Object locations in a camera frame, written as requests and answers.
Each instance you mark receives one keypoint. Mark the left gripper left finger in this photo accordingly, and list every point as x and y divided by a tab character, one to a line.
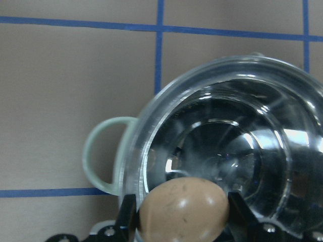
127	219

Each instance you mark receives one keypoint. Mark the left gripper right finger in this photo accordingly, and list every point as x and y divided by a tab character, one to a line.
242	222

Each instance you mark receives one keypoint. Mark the brown egg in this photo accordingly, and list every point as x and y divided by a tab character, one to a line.
184	209

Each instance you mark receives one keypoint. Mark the pale green electric pot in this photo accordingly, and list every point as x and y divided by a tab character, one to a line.
251	124

